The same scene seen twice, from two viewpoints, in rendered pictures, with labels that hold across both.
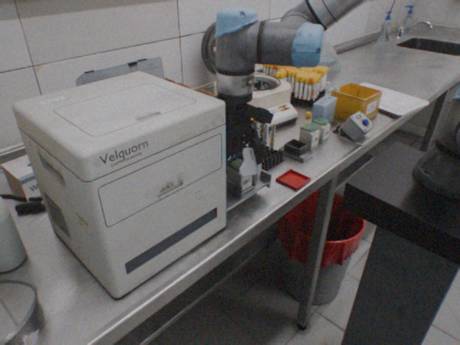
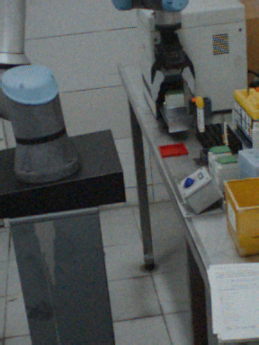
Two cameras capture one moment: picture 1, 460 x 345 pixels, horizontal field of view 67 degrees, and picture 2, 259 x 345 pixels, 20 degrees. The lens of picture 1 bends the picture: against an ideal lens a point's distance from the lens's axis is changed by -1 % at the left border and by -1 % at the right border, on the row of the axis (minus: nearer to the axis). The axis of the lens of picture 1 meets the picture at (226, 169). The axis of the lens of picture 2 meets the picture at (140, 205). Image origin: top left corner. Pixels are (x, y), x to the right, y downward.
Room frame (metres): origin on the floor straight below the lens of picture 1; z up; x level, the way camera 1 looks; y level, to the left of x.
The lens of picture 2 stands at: (1.87, -1.59, 1.57)
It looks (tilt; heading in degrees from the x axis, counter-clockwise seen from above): 25 degrees down; 130
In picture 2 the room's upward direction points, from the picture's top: 6 degrees counter-clockwise
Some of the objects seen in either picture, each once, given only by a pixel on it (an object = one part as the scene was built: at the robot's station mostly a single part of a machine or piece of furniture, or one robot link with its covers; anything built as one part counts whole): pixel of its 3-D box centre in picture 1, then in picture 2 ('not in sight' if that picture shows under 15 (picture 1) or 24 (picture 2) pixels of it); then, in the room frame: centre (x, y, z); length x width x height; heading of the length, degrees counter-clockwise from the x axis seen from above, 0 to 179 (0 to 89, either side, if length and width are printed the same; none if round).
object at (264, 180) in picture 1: (233, 190); (174, 110); (0.68, -0.02, 0.92); 0.21 x 0.07 x 0.05; 136
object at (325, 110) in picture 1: (323, 113); (256, 179); (1.12, -0.33, 0.92); 0.10 x 0.07 x 0.10; 142
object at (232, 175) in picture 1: (239, 177); (174, 103); (0.69, -0.03, 0.95); 0.05 x 0.04 x 0.06; 46
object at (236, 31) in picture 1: (237, 40); not in sight; (0.68, -0.02, 1.26); 0.09 x 0.08 x 0.11; 75
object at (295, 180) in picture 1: (293, 179); (173, 150); (0.79, -0.18, 0.88); 0.07 x 0.07 x 0.01; 46
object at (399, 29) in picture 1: (415, 29); not in sight; (2.60, -1.33, 0.94); 0.24 x 0.17 x 0.14; 46
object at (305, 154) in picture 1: (295, 149); (213, 158); (0.93, -0.21, 0.89); 0.09 x 0.05 x 0.04; 48
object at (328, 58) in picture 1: (323, 54); not in sight; (1.86, -0.50, 0.94); 0.20 x 0.17 x 0.14; 117
